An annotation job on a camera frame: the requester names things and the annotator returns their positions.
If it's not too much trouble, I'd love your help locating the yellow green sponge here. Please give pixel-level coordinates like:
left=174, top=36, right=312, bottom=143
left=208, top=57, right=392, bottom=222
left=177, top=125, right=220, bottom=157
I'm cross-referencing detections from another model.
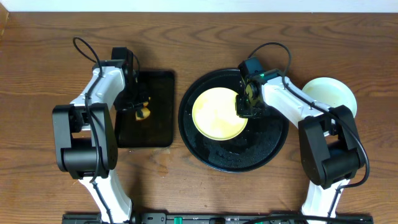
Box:
left=135, top=97, right=150, bottom=121

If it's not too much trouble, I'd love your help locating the yellow plate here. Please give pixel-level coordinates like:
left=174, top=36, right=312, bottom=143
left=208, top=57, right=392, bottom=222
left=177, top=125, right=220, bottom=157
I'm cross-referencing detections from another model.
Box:
left=192, top=87, right=248, bottom=141

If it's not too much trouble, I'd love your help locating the light blue plate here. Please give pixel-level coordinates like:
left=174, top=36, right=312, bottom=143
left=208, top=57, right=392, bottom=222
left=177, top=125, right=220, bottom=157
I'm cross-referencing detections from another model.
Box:
left=302, top=77, right=358, bottom=117

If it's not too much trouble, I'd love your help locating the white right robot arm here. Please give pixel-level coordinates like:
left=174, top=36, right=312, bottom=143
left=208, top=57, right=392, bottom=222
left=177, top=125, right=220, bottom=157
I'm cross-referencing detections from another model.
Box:
left=236, top=68, right=369, bottom=223

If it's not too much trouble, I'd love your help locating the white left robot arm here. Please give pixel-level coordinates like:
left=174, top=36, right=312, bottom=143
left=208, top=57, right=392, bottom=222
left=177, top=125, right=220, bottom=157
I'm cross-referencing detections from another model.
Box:
left=52, top=59, right=150, bottom=223

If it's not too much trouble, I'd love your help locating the round black tray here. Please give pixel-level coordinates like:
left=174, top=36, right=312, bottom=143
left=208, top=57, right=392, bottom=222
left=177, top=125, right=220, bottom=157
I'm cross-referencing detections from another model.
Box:
left=178, top=69, right=289, bottom=172

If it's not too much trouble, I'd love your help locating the rectangular black tray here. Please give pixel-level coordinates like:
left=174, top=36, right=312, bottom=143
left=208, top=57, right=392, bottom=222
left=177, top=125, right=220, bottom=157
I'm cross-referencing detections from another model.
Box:
left=114, top=70, right=175, bottom=148

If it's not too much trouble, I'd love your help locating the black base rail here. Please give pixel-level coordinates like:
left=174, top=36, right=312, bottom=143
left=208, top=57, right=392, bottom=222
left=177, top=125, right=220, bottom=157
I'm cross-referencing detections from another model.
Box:
left=61, top=210, right=374, bottom=224

